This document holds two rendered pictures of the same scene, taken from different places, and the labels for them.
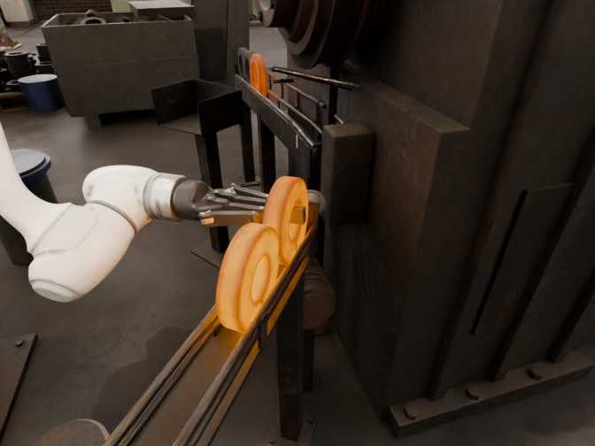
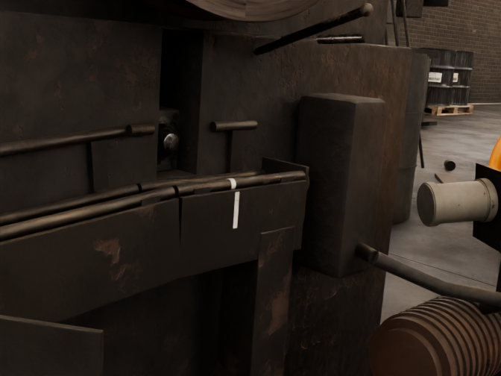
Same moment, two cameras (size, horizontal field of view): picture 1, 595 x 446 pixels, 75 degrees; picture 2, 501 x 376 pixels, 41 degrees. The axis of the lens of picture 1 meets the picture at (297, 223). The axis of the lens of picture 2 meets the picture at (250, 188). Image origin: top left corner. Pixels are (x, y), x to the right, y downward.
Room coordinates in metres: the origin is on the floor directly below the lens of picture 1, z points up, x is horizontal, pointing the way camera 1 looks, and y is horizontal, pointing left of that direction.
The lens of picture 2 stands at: (1.36, 0.62, 0.86)
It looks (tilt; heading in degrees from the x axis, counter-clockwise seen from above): 12 degrees down; 241
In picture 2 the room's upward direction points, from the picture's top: 4 degrees clockwise
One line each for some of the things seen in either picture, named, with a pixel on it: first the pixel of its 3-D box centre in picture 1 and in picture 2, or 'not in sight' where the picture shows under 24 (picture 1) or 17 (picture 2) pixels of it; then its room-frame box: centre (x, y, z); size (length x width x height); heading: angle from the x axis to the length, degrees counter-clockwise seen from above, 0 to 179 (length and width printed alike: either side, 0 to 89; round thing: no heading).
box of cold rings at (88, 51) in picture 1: (130, 63); not in sight; (3.49, 1.41, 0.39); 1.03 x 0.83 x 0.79; 111
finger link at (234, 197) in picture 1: (242, 203); not in sight; (0.61, 0.10, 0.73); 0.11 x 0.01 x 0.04; 73
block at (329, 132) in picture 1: (345, 176); (334, 183); (0.83, -0.12, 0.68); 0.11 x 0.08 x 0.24; 107
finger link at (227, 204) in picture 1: (235, 210); not in sight; (0.59, 0.11, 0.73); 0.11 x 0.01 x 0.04; 70
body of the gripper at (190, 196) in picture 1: (205, 202); not in sight; (0.62, 0.17, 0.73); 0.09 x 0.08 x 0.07; 72
